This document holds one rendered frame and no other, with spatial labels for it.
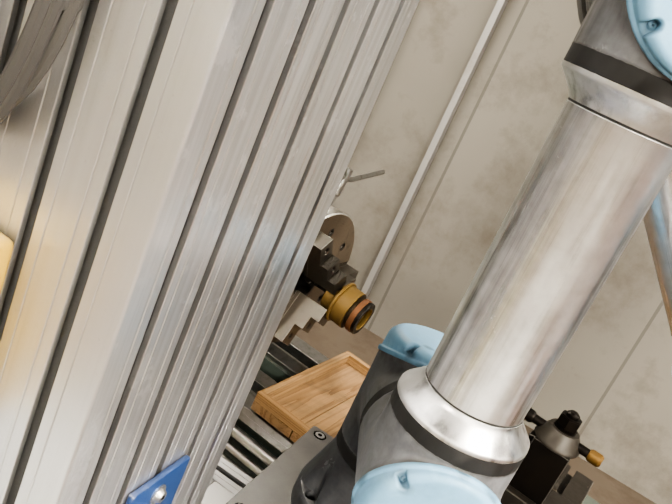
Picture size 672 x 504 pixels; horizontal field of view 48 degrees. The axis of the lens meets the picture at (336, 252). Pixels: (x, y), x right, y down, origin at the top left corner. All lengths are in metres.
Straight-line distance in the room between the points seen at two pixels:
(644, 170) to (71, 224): 0.36
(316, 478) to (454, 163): 3.15
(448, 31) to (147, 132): 3.53
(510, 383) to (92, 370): 0.29
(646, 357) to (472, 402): 3.35
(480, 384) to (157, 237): 0.27
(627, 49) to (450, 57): 3.38
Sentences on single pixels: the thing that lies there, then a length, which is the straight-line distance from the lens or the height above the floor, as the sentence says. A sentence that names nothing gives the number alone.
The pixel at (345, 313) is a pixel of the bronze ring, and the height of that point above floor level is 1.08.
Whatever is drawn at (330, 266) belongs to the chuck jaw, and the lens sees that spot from 1.48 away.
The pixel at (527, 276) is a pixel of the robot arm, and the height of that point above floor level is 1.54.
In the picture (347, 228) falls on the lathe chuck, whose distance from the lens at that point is 1.60.
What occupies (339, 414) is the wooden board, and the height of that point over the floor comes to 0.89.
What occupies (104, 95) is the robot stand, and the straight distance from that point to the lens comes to 0.42.
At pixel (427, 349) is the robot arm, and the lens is 0.72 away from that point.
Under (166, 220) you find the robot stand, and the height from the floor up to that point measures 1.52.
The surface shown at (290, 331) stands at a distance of 1.55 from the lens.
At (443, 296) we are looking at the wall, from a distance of 3.99.
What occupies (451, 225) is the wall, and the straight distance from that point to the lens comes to 3.91.
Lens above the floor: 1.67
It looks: 19 degrees down
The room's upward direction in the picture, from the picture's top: 24 degrees clockwise
